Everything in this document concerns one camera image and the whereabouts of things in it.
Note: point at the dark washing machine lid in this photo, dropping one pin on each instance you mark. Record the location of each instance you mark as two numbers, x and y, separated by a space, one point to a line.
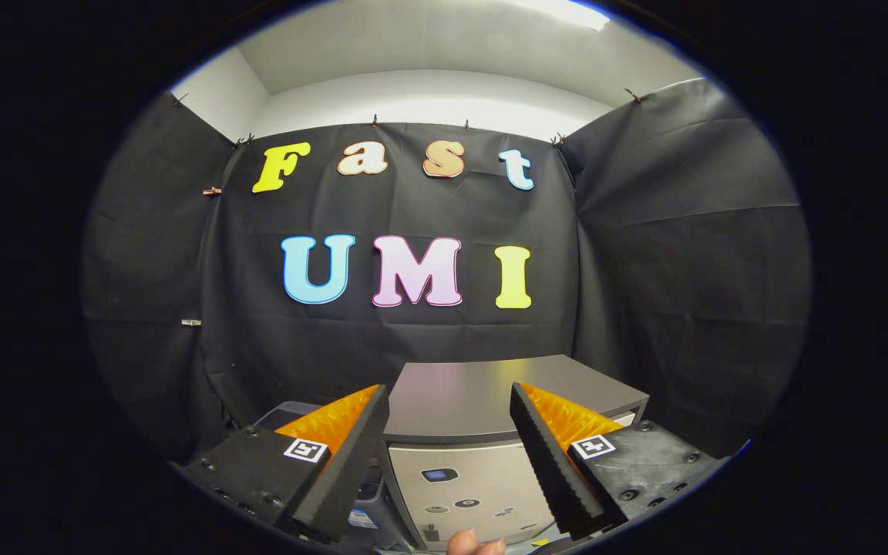
290 411

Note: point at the black backdrop cloth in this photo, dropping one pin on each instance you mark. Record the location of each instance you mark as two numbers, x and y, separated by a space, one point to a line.
413 331

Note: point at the grey washing machine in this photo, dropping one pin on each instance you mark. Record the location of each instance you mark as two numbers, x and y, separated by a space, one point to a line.
367 493

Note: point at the grey cabinet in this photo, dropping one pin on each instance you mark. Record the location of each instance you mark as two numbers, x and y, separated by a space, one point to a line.
459 393

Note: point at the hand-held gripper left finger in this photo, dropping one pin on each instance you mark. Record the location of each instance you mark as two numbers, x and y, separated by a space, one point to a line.
351 474

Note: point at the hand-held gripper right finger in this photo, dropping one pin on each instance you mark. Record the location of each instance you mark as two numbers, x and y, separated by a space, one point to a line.
552 466

